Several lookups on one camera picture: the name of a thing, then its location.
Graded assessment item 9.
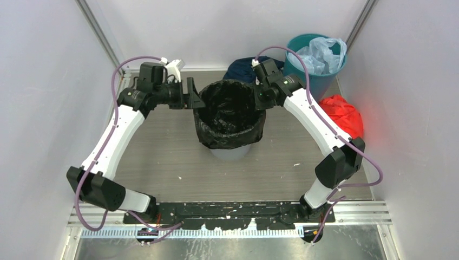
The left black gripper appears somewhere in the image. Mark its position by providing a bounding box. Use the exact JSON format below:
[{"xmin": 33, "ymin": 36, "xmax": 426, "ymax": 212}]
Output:
[{"xmin": 154, "ymin": 77, "xmax": 206, "ymax": 110}]

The black trash bag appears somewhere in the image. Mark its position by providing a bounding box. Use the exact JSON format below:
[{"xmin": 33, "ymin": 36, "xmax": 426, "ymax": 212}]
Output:
[{"xmin": 194, "ymin": 80, "xmax": 266, "ymax": 150}]

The teal plastic bucket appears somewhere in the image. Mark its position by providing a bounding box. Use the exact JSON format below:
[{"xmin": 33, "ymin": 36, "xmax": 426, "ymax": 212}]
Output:
[{"xmin": 283, "ymin": 34, "xmax": 347, "ymax": 101}]

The grey translucent trash bin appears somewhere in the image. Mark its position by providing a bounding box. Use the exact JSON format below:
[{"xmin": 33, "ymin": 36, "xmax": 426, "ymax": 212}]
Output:
[{"xmin": 211, "ymin": 145, "xmax": 251, "ymax": 161}]

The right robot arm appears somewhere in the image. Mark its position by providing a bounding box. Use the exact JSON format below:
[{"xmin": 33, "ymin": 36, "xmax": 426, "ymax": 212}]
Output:
[{"xmin": 252, "ymin": 59, "xmax": 365, "ymax": 223}]

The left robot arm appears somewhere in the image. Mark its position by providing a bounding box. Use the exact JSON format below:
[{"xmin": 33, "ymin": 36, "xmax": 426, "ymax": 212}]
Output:
[{"xmin": 67, "ymin": 60, "xmax": 205, "ymax": 224}]

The dark navy cloth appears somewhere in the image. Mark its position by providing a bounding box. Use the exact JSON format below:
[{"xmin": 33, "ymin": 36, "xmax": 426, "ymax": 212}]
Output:
[{"xmin": 222, "ymin": 55, "xmax": 285, "ymax": 85}]

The light blue plastic bag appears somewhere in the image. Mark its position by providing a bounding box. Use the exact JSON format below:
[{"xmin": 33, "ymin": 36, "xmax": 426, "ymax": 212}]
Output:
[{"xmin": 287, "ymin": 37, "xmax": 347, "ymax": 75}]

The red cloth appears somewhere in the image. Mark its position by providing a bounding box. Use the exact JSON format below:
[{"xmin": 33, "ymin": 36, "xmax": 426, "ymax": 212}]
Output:
[{"xmin": 319, "ymin": 94, "xmax": 364, "ymax": 139}]

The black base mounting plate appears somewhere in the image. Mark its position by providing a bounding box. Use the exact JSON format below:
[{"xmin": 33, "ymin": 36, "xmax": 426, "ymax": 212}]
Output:
[{"xmin": 123, "ymin": 201, "xmax": 330, "ymax": 231}]

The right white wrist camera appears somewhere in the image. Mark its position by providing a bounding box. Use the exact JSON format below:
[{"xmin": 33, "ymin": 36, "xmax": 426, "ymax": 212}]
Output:
[{"xmin": 251, "ymin": 59, "xmax": 260, "ymax": 69}]

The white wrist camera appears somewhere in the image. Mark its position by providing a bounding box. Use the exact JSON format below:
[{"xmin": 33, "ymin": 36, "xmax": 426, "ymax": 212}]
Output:
[
  {"xmin": 251, "ymin": 59, "xmax": 260, "ymax": 69},
  {"xmin": 160, "ymin": 57, "xmax": 185, "ymax": 83}
]

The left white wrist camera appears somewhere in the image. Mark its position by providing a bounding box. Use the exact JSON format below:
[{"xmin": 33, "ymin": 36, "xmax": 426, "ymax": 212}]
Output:
[{"xmin": 160, "ymin": 57, "xmax": 185, "ymax": 83}]

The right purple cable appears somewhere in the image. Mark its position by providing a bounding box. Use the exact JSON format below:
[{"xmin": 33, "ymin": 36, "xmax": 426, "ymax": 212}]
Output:
[{"xmin": 253, "ymin": 45, "xmax": 384, "ymax": 245}]

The aluminium frame rail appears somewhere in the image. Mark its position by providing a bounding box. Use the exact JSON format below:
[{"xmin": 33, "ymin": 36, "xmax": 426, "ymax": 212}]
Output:
[{"xmin": 74, "ymin": 64, "xmax": 124, "ymax": 232}]

